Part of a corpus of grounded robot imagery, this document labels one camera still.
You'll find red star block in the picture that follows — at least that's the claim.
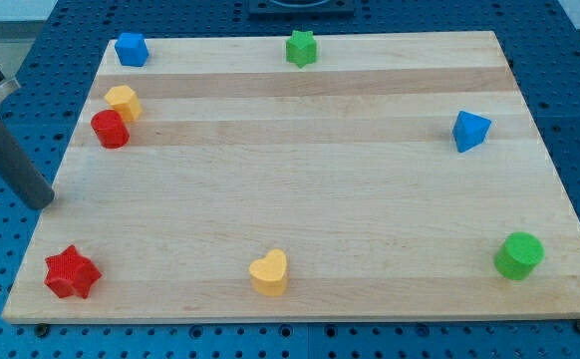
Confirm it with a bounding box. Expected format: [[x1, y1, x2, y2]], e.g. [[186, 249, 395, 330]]
[[44, 244, 102, 299]]

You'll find light wooden board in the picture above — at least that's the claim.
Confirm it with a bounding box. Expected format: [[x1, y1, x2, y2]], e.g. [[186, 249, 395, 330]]
[[3, 31, 580, 324]]

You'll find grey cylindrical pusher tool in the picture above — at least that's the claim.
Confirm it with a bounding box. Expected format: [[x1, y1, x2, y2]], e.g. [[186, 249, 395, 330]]
[[0, 120, 55, 209]]

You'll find blue cube block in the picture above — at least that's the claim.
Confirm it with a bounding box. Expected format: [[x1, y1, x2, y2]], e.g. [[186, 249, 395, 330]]
[[115, 33, 149, 67]]

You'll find blue triangle block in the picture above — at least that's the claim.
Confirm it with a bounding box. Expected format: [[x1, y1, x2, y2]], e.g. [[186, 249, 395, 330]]
[[452, 111, 491, 153]]

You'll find yellow hexagon block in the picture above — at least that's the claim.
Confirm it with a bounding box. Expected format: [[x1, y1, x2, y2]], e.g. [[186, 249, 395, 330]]
[[105, 85, 143, 122]]

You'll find yellow heart block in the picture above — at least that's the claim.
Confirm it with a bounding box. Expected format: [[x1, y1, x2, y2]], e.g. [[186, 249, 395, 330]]
[[248, 248, 288, 296]]

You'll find green cylinder block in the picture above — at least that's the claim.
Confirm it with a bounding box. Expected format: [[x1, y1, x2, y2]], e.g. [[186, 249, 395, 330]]
[[494, 231, 545, 280]]

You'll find red cylinder block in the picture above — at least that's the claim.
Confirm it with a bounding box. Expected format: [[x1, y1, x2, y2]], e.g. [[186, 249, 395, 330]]
[[90, 110, 130, 149]]

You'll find green star block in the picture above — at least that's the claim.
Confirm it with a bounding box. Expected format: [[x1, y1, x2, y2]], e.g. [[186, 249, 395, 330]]
[[285, 30, 318, 68]]

